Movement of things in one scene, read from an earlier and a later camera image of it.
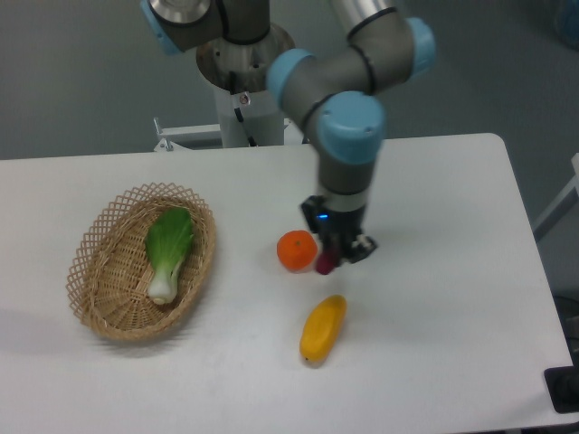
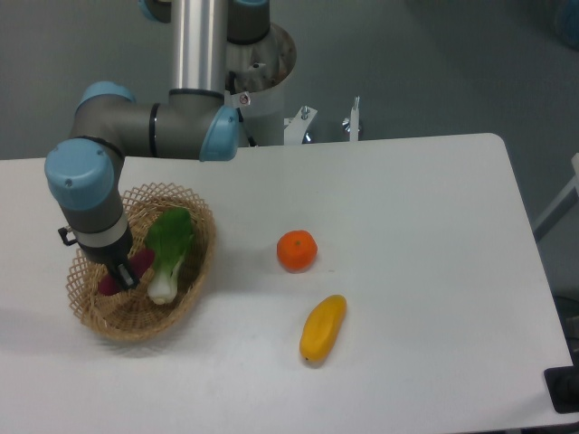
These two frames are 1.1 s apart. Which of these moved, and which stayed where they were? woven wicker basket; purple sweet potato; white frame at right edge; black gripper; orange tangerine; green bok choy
Moved: purple sweet potato; black gripper
Stayed: woven wicker basket; white frame at right edge; orange tangerine; green bok choy
